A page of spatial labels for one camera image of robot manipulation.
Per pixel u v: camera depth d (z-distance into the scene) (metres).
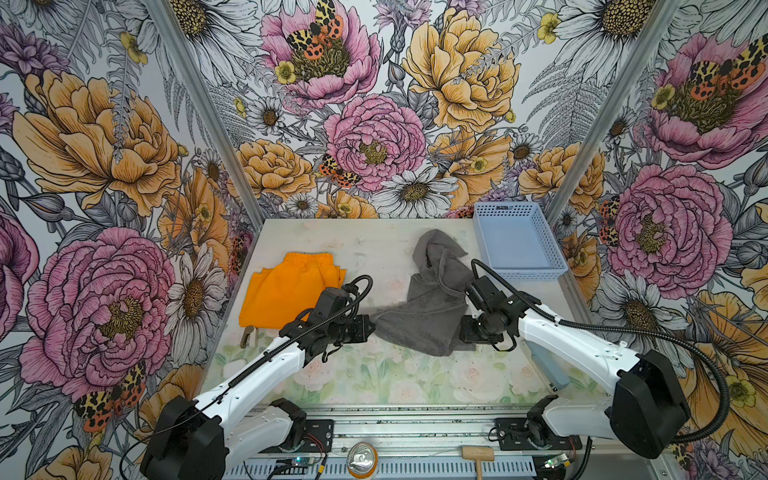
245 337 0.89
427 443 0.75
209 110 0.88
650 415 0.40
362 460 0.62
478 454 0.70
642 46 0.77
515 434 0.73
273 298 0.97
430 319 0.92
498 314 0.60
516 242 1.18
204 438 0.39
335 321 0.67
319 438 0.73
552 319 0.53
